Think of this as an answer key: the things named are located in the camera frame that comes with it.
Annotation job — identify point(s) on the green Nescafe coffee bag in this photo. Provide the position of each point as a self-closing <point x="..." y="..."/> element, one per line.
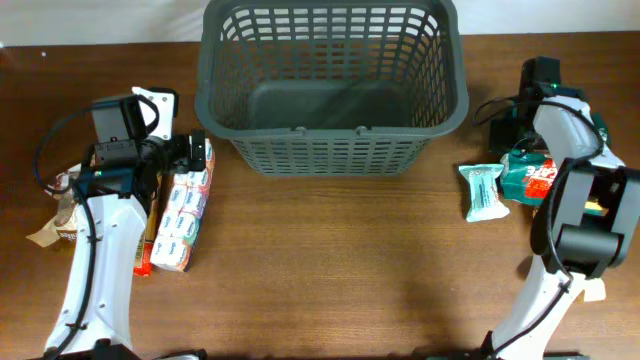
<point x="527" y="177"/>

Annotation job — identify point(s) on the white Kleenex tissue pack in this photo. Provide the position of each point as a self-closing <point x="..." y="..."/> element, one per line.
<point x="181" y="220"/>

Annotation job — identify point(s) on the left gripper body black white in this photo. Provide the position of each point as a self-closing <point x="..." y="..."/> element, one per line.
<point x="170" y="154"/>

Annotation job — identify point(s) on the beige brown snack bag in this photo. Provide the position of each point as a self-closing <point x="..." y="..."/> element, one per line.
<point x="61" y="231"/>

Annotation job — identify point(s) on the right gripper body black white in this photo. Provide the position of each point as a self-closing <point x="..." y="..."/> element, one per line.
<point x="510" y="132"/>

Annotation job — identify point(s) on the red spaghetti packet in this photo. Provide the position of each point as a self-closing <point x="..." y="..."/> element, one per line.
<point x="142" y="263"/>

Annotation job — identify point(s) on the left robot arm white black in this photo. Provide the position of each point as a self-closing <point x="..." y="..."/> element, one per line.
<point x="115" y="189"/>

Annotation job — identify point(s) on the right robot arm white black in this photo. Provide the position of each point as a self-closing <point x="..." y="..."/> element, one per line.
<point x="590" y="180"/>

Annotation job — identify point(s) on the grey plastic lattice basket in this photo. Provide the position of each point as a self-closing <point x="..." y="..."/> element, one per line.
<point x="331" y="88"/>

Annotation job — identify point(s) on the beige cookie snack bag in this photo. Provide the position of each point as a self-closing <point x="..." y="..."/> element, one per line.
<point x="578" y="253"/>

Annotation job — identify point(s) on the teal wet wipes packet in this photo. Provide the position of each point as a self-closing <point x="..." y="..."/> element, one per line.
<point x="485" y="203"/>

